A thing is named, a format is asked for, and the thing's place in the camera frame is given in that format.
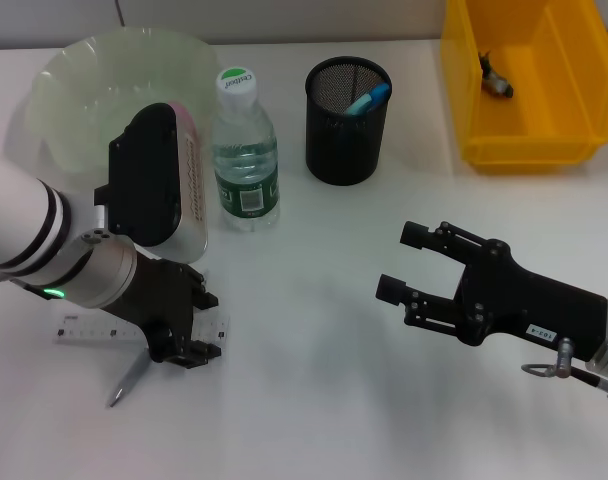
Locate silver ballpoint pen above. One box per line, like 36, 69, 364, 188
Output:
107, 347, 150, 409

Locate clear green-label water bottle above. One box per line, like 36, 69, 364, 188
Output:
210, 66, 282, 233

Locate translucent green wavy fruit plate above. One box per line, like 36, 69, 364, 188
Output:
23, 27, 226, 182

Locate blue handled scissors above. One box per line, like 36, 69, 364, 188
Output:
343, 82, 391, 117

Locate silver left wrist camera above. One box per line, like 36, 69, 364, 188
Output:
93, 101, 210, 265

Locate right gripper metal connector plug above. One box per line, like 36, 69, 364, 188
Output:
521, 337, 576, 380

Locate clear plastic ruler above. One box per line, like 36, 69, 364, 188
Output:
53, 310, 232, 350

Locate green plastic wrapper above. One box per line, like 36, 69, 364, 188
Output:
478, 48, 515, 99

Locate black mesh pen cup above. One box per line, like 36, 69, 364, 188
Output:
304, 55, 394, 187

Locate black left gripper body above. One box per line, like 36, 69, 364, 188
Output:
103, 251, 208, 363

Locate yellow plastic bin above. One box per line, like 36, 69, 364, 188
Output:
439, 0, 608, 176

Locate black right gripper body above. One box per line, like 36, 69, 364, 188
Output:
452, 239, 608, 362

